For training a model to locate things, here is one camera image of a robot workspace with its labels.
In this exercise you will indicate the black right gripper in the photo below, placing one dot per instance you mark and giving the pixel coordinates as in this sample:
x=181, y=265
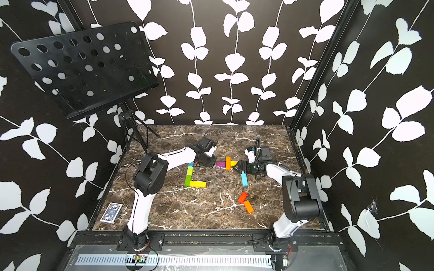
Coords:
x=242, y=162

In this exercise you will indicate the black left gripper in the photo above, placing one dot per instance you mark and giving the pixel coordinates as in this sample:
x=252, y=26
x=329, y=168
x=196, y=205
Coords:
x=212, y=163

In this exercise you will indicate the orange long block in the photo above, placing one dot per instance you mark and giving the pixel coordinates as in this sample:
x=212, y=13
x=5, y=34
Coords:
x=228, y=163

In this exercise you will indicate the purple block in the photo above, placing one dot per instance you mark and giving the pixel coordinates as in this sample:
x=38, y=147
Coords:
x=221, y=164

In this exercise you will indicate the green block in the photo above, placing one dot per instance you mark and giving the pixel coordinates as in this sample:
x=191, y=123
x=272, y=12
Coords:
x=187, y=181

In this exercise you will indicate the yellow long block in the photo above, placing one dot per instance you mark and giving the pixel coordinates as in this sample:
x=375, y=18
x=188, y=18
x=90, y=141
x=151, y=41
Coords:
x=200, y=184

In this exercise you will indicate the red block group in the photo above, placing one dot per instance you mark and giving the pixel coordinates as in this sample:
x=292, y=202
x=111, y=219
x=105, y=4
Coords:
x=242, y=197

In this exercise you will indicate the light yellow-green block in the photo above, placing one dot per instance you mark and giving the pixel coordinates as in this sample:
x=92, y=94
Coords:
x=189, y=171

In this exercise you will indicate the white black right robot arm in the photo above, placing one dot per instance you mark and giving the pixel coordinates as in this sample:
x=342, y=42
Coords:
x=301, y=199

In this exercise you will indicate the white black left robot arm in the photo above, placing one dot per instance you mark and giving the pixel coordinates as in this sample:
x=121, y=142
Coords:
x=149, y=179

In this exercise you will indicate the orange block lower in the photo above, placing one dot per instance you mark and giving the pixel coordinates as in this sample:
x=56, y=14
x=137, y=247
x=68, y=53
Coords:
x=248, y=207

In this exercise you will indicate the black perforated music stand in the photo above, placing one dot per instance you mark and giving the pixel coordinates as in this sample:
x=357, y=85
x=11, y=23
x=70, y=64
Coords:
x=91, y=70

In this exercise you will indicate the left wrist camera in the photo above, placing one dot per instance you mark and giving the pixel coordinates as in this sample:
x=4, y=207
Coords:
x=206, y=146

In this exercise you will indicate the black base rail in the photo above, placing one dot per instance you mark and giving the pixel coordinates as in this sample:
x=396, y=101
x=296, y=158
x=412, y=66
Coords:
x=261, y=239

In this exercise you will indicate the white slotted cable duct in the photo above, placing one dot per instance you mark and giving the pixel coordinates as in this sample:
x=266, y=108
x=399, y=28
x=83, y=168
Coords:
x=263, y=261

